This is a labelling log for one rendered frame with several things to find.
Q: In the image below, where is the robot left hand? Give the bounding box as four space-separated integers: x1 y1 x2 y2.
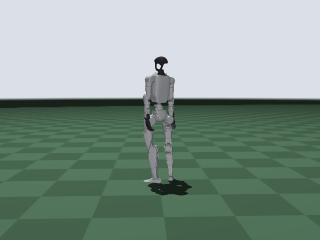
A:
144 113 154 132

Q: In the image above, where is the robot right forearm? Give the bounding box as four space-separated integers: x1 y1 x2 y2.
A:
168 98 174 117

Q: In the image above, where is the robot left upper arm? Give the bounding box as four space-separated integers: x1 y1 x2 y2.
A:
145 75 155 101

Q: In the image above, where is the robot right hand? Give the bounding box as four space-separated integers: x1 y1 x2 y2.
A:
171 112 176 129

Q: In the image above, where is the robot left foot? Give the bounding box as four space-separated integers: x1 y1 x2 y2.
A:
144 178 162 183

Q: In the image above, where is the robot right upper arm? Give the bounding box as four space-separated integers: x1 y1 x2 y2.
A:
167 77 175 101

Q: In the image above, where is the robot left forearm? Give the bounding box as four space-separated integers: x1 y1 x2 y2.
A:
143 94 151 118

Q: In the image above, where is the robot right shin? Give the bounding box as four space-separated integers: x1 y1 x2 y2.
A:
166 144 173 176

